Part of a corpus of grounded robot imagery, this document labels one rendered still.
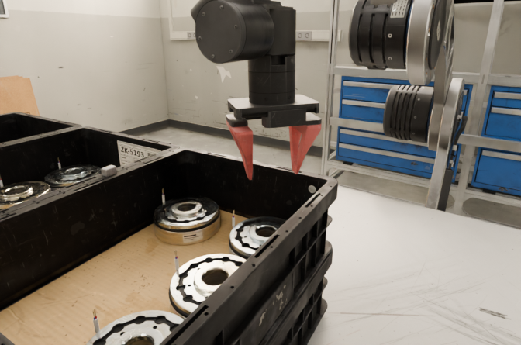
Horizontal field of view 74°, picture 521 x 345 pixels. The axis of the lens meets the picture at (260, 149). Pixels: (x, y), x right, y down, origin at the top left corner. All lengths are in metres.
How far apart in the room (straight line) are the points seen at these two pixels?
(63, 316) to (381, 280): 0.51
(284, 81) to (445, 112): 0.77
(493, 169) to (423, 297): 1.60
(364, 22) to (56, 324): 0.65
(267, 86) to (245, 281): 0.21
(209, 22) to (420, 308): 0.55
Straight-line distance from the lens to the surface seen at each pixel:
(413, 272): 0.75
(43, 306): 0.50
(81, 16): 3.95
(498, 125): 2.19
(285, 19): 0.40
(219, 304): 0.29
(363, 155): 2.35
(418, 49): 0.67
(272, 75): 0.40
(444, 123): 1.12
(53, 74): 3.80
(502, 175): 2.26
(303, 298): 0.48
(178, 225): 0.53
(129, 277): 0.50
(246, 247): 0.48
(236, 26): 0.33
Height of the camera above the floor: 1.13
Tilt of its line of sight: 18 degrees down
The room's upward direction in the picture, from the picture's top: straight up
